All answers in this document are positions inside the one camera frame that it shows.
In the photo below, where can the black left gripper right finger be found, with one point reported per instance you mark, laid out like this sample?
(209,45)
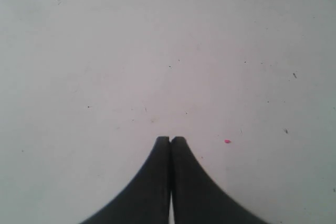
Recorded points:
(196,197)

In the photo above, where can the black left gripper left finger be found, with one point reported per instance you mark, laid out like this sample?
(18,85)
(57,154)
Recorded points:
(146,198)

